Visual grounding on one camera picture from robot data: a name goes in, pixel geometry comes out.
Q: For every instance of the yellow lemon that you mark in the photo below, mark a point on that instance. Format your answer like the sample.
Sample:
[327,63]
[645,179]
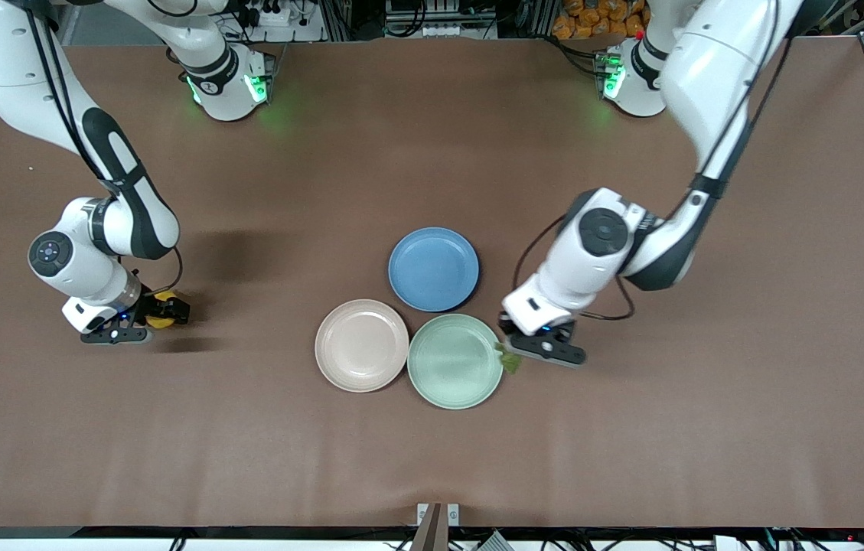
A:
[162,322]

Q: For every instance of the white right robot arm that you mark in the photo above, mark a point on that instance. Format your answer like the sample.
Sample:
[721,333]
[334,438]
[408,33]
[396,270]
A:
[11,69]

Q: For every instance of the pale green plate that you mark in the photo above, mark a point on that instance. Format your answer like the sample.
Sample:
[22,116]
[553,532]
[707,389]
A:
[454,361]

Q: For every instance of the blue plate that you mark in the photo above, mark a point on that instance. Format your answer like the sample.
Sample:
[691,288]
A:
[433,269]

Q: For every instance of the pale pink plate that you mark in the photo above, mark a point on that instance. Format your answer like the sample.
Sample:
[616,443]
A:
[361,346]

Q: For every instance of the grey ribbed adapter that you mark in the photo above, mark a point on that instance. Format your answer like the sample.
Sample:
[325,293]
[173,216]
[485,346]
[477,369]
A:
[491,543]

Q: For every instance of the orange objects pile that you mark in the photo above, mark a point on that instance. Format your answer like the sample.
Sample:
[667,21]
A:
[592,19]

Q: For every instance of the white power strip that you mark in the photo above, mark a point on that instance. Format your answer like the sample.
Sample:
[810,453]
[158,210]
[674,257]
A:
[286,30]

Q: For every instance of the metal equipment rack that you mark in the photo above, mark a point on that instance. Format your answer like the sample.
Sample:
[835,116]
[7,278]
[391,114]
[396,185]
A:
[439,23]

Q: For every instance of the silver metal bracket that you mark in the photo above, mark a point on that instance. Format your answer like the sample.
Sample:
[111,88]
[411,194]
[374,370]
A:
[453,514]
[422,514]

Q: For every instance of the brown camera post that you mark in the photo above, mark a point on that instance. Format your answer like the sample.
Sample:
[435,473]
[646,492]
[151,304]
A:
[428,536]

